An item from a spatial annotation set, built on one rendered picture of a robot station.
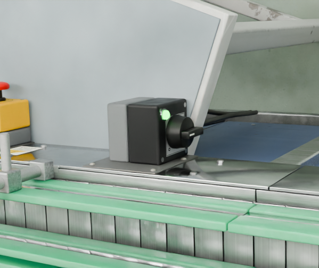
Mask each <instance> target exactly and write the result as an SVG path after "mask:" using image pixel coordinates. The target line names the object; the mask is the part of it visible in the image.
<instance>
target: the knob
mask: <svg viewBox="0 0 319 268"><path fill-rule="evenodd" d="M202 134H203V127H194V123H193V121H192V119H191V118H190V117H185V116H181V115H173V116H172V117H171V118H170V119H169V121H168V123H167V128H166V138H167V142H168V145H169V146H170V147H171V148H176V149H178V148H188V147H189V146H190V145H191V143H192V142H193V139H194V137H196V136H199V135H202Z"/></svg>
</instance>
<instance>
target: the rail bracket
mask: <svg viewBox="0 0 319 268"><path fill-rule="evenodd" d="M0 149H1V163H2V169H0V192H1V193H6V194H9V193H11V192H14V191H17V190H20V189H22V182H25V181H28V180H31V179H33V180H41V181H46V180H49V179H53V178H54V172H58V173H59V168H60V166H59V165H53V160H44V159H37V160H33V161H30V162H29V164H30V167H28V168H25V169H22V170H20V169H15V168H12V166H11V151H10V136H9V133H7V132H3V133H0Z"/></svg>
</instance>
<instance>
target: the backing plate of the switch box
mask: <svg viewBox="0 0 319 268"><path fill-rule="evenodd" d="M196 157H198V155H185V156H182V157H180V158H177V159H175V160H172V161H170V162H167V163H165V164H162V165H148V164H137V163H130V162H128V163H126V162H115V161H110V157H107V158H104V159H101V160H98V161H95V162H92V163H89V164H86V165H83V167H88V168H98V169H109V170H119V171H129V172H139V173H150V174H157V173H159V172H162V171H164V170H167V169H170V168H172V167H174V166H177V165H179V164H182V163H184V162H186V161H189V160H191V159H194V158H196Z"/></svg>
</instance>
